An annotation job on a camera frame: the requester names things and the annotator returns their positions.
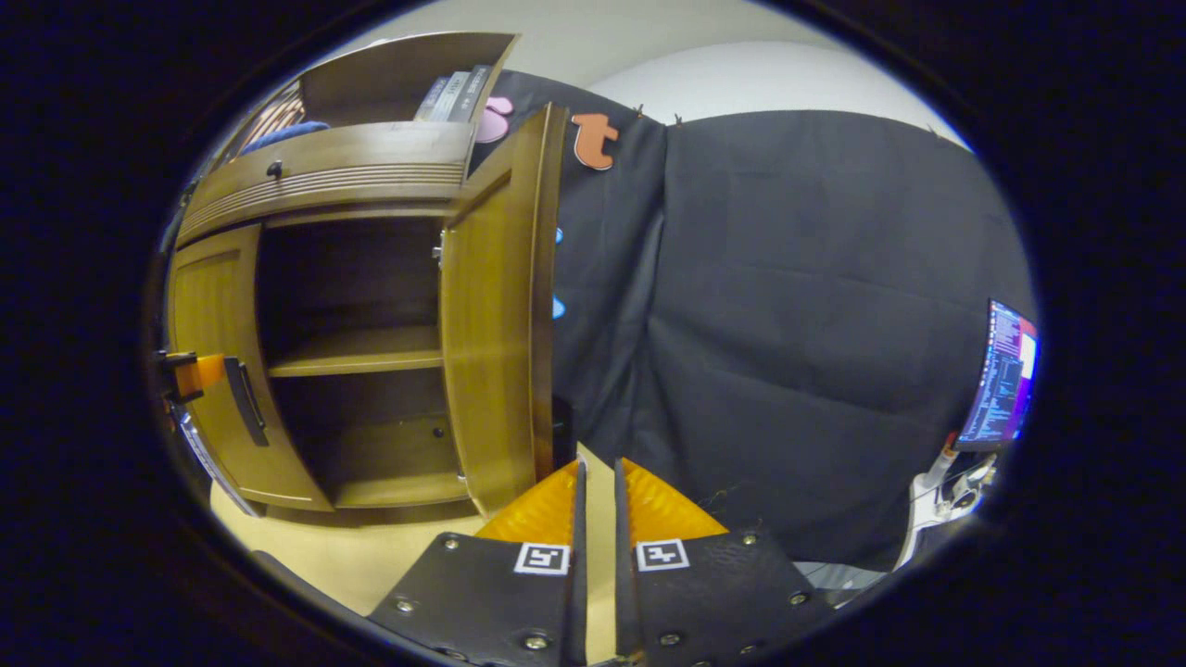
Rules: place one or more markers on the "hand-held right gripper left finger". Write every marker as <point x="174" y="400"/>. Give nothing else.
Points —
<point x="579" y="593"/>

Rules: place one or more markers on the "white desk equipment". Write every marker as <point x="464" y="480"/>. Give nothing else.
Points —
<point x="954" y="486"/>

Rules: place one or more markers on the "metal door hinge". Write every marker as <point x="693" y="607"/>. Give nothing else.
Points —
<point x="437" y="248"/>

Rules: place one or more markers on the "folded blue towel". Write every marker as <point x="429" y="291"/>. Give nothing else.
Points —
<point x="283" y="136"/>

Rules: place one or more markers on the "grey book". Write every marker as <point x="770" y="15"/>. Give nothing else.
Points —
<point x="451" y="97"/>

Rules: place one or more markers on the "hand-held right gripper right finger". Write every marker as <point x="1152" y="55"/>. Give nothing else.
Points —
<point x="624" y="593"/>

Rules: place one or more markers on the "blue and yellow book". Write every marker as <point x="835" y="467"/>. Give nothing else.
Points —
<point x="431" y="100"/>

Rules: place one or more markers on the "wooden cabinet shelf board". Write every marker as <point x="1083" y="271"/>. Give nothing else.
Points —
<point x="361" y="350"/>

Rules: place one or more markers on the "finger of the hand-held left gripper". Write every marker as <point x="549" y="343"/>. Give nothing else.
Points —
<point x="199" y="372"/>

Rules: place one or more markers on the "wooden cabinet drawer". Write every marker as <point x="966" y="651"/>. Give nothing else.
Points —
<point x="352" y="171"/>

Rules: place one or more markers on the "computer monitor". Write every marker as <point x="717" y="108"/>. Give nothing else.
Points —
<point x="1003" y="375"/>

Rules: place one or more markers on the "wooden double-door shoe cabinet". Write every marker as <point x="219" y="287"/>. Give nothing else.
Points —
<point x="389" y="454"/>

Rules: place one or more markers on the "wooden shoe cabinet door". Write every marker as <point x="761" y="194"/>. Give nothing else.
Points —
<point x="491" y="324"/>
<point x="208" y="306"/>

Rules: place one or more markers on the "black backdrop cloth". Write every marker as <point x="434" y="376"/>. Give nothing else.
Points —
<point x="797" y="324"/>

